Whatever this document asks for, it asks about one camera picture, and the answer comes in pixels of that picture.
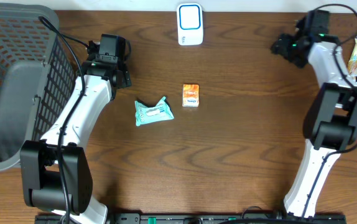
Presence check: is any teal wet wipes pack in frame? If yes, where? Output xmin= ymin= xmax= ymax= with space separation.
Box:
xmin=135 ymin=96 xmax=174 ymax=126

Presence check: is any orange tissue pack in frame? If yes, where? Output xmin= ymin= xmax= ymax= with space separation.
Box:
xmin=182 ymin=84 xmax=200 ymax=107

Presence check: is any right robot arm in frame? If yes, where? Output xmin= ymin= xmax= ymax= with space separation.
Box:
xmin=271 ymin=5 xmax=357 ymax=221

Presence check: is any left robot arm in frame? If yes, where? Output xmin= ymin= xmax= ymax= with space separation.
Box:
xmin=20 ymin=34 xmax=131 ymax=223

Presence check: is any white barcode scanner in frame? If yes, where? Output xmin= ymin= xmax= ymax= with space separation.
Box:
xmin=176 ymin=2 xmax=203 ymax=46

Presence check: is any grey plastic mesh basket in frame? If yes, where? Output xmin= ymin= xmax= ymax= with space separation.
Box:
xmin=0 ymin=3 xmax=76 ymax=171

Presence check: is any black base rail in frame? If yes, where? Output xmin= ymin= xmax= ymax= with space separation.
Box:
xmin=34 ymin=212 xmax=348 ymax=224

